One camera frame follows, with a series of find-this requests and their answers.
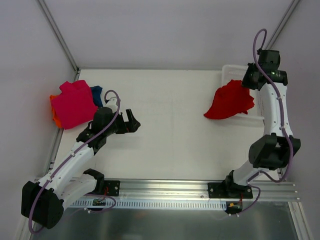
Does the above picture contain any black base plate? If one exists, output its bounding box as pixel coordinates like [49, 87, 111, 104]
[207, 181, 253, 199]
[99, 180, 121, 197]

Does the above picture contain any aluminium mounting rail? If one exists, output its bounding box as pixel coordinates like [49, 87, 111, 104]
[33, 177, 300, 201]

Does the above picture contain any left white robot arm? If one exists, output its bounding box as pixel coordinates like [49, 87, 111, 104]
[21, 107, 141, 229]

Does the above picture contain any pink folded t shirt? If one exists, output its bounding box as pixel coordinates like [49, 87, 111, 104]
[52, 80, 98, 130]

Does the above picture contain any red t shirt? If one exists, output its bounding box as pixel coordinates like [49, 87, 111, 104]
[203, 79, 255, 120]

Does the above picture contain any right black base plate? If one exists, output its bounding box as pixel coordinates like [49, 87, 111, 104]
[207, 181, 253, 199]

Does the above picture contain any white plastic basket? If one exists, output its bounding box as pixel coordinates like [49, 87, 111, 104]
[221, 64, 264, 125]

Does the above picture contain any white slotted cable duct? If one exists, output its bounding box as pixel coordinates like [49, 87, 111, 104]
[70, 198, 227, 211]

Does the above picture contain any blue folded t shirt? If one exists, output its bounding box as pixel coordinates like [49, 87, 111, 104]
[90, 85, 103, 108]

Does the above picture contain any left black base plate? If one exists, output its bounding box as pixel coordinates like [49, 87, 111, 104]
[99, 180, 121, 197]

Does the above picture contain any orange folded t shirt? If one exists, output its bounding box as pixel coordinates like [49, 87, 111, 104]
[49, 95, 62, 129]

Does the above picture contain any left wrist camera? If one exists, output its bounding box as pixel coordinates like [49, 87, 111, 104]
[105, 97, 118, 113]

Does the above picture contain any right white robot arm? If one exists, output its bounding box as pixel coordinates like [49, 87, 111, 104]
[220, 49, 301, 199]

